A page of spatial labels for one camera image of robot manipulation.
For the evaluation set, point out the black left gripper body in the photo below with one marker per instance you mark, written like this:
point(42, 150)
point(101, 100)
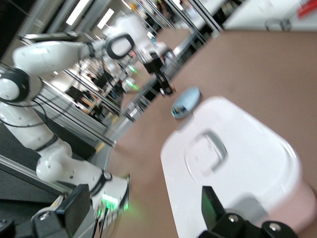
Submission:
point(153, 66)

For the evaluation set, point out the light blue round plate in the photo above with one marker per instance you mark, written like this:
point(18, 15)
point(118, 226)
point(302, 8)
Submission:
point(188, 101)

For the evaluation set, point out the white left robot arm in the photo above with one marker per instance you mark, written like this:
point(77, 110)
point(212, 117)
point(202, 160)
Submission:
point(37, 57)

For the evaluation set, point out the ceiling light panel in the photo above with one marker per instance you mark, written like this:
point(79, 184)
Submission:
point(78, 11)
point(106, 17)

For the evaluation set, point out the white lidded storage box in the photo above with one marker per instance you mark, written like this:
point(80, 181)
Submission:
point(235, 161)

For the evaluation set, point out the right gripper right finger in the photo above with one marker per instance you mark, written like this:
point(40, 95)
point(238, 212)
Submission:
point(213, 210)

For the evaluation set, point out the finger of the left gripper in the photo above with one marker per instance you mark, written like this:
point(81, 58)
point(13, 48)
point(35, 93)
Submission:
point(159, 79)
point(166, 80)

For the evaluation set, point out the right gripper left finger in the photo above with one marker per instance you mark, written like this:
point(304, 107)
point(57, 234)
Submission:
point(74, 210)

